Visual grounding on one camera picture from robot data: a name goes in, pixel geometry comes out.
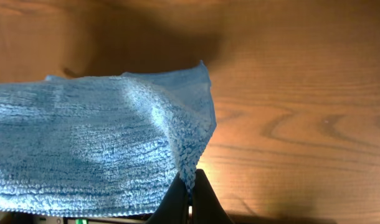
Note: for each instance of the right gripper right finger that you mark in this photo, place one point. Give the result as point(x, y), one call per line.
point(206, 208)

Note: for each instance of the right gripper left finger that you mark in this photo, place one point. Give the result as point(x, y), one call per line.
point(174, 207)

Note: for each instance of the blue microfiber cloth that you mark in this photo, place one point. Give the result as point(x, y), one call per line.
point(102, 146)

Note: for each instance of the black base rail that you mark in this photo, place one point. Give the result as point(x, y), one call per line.
point(17, 217)

